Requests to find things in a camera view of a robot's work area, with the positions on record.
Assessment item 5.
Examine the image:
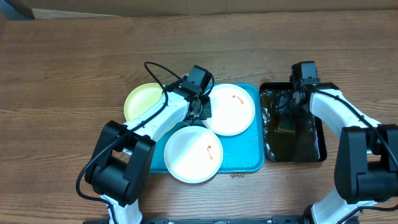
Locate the green yellow sponge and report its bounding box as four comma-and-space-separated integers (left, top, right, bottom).
276, 115, 295, 134

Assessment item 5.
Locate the white plate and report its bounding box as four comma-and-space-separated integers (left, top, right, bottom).
164, 126, 224, 184
203, 83, 255, 136

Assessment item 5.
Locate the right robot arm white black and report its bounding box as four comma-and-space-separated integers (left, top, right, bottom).
271, 83, 397, 223

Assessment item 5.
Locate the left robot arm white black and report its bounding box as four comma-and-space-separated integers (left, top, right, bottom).
76, 91, 211, 223

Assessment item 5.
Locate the black water tray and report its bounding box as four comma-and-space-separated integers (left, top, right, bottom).
259, 82, 327, 162

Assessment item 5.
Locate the teal plastic tray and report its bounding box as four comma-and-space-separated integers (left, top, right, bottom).
150, 83, 266, 174

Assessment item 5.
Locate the yellow plate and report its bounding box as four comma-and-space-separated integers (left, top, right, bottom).
124, 83, 162, 121

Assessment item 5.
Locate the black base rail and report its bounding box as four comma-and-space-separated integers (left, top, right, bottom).
82, 215, 360, 224

